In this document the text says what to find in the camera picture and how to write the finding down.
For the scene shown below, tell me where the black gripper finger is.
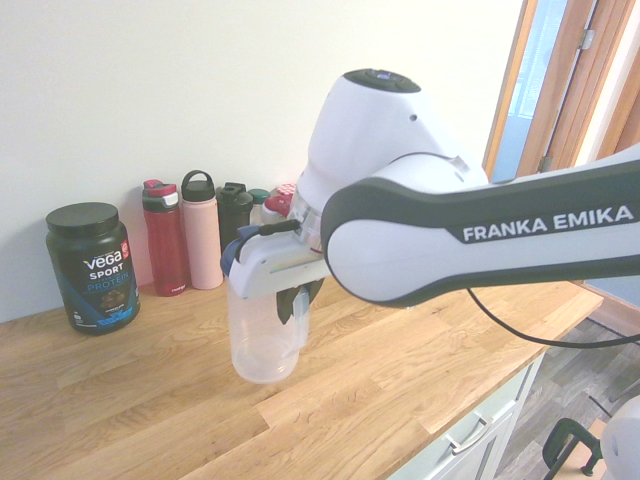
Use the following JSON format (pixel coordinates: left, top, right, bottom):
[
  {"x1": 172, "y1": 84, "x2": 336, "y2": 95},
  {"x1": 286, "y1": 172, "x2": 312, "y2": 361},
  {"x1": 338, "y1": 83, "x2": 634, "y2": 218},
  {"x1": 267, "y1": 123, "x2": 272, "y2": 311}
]
[
  {"x1": 298, "y1": 278, "x2": 325, "y2": 307},
  {"x1": 275, "y1": 290, "x2": 298, "y2": 325}
]

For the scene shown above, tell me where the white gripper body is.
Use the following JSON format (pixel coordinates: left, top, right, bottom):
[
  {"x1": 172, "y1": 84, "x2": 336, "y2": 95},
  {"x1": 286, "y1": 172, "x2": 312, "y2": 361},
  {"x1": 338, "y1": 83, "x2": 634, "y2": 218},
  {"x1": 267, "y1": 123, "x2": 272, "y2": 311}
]
[{"x1": 227, "y1": 229, "x2": 329, "y2": 301}]

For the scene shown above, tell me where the clear pitcher with blue lid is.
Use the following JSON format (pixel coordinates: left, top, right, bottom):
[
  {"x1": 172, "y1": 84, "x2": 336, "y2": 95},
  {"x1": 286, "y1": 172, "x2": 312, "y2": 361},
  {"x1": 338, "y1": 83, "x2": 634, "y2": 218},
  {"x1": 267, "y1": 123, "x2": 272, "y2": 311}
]
[{"x1": 221, "y1": 238, "x2": 314, "y2": 385}]

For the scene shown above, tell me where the red water bottle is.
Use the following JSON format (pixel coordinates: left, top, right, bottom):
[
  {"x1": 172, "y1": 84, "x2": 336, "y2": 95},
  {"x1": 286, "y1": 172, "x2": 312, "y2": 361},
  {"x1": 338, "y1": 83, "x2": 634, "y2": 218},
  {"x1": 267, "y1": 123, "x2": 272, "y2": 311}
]
[{"x1": 141, "y1": 178, "x2": 191, "y2": 298}]

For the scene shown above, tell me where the black shaker bottle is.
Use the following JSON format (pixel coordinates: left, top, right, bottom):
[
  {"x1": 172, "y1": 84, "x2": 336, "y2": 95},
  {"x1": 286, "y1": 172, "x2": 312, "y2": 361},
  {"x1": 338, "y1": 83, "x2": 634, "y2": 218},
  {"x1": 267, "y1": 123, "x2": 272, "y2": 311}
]
[{"x1": 216, "y1": 182, "x2": 254, "y2": 256}]

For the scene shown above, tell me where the clear bottle with green lid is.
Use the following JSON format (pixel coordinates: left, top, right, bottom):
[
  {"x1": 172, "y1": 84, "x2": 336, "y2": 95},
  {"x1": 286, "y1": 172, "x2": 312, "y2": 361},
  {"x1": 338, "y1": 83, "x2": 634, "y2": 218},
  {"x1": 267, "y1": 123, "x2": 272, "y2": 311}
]
[{"x1": 247, "y1": 188, "x2": 272, "y2": 227}]

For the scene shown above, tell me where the pink bottle with black lid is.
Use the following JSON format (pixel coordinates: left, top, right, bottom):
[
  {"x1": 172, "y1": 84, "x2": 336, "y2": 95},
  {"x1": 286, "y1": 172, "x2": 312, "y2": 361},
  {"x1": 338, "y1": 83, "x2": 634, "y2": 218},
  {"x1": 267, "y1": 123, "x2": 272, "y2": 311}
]
[{"x1": 180, "y1": 169, "x2": 225, "y2": 291}]

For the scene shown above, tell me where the dark Vega protein powder tub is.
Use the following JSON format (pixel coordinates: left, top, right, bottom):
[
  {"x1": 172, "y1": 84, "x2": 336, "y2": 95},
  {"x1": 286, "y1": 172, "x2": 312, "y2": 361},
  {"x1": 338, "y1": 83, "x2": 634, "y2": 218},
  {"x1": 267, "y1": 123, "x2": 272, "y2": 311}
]
[{"x1": 44, "y1": 202, "x2": 142, "y2": 337}]

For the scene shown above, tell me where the pale green drawer cabinet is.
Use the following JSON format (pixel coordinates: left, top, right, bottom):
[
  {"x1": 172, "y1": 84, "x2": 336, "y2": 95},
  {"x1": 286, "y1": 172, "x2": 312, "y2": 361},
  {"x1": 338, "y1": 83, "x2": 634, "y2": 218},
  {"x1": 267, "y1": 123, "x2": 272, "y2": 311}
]
[{"x1": 394, "y1": 349, "x2": 546, "y2": 480}]

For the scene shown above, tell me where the green screw clamp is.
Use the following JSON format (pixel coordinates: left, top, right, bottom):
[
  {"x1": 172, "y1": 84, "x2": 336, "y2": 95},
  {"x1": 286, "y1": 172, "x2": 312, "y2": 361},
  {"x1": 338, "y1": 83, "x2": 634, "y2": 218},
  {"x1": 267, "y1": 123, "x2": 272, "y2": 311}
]
[{"x1": 542, "y1": 418, "x2": 609, "y2": 477}]

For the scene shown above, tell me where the wooden door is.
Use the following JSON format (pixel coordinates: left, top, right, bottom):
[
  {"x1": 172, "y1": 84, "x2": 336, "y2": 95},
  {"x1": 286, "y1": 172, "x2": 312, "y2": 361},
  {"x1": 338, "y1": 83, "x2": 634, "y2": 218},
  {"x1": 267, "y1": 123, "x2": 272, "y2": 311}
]
[{"x1": 504, "y1": 0, "x2": 640, "y2": 174}]

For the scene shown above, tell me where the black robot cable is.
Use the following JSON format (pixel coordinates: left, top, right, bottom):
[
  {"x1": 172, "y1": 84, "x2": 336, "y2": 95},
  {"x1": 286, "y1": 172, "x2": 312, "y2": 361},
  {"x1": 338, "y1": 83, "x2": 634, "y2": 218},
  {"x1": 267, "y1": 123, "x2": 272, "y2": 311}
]
[{"x1": 467, "y1": 287, "x2": 640, "y2": 347}]

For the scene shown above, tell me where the silver drawer handle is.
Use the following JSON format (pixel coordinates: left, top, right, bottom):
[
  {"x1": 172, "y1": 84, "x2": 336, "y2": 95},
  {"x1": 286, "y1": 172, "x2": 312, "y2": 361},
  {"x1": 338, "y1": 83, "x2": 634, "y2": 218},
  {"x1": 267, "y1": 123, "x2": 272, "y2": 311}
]
[{"x1": 444, "y1": 409, "x2": 494, "y2": 455}]

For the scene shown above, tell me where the wooden door frame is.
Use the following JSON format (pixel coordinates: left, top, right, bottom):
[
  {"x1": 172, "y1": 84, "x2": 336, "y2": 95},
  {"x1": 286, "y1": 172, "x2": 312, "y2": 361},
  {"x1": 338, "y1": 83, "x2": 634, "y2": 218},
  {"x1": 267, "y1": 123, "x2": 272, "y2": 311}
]
[{"x1": 482, "y1": 0, "x2": 541, "y2": 174}]

